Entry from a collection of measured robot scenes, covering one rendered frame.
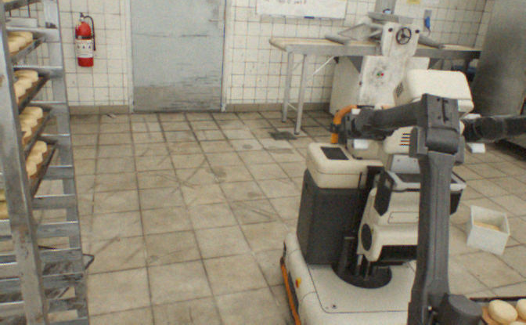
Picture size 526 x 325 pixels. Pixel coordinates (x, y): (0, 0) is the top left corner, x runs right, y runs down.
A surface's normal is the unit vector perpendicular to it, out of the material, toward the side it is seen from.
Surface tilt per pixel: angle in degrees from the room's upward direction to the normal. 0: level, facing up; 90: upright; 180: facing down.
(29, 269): 90
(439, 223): 54
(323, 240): 90
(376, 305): 0
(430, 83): 43
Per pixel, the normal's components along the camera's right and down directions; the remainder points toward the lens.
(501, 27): -0.94, 0.05
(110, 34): 0.32, 0.38
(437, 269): 0.15, -0.24
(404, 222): 0.11, 0.51
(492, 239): -0.41, 0.31
